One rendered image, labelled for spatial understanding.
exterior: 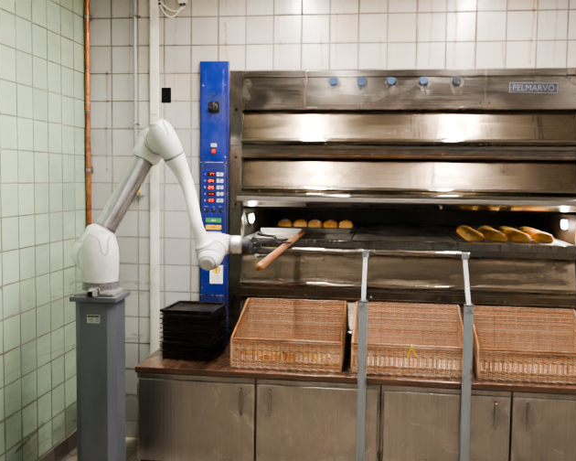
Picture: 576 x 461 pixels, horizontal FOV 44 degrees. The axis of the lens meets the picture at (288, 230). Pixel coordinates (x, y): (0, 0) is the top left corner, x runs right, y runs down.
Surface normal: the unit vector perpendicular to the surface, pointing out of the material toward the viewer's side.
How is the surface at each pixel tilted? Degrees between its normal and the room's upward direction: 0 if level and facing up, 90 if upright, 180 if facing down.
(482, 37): 90
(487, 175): 70
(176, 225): 90
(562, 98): 90
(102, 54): 90
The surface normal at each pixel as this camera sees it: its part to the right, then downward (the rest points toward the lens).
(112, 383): 0.64, 0.07
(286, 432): -0.13, 0.07
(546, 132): -0.12, -0.27
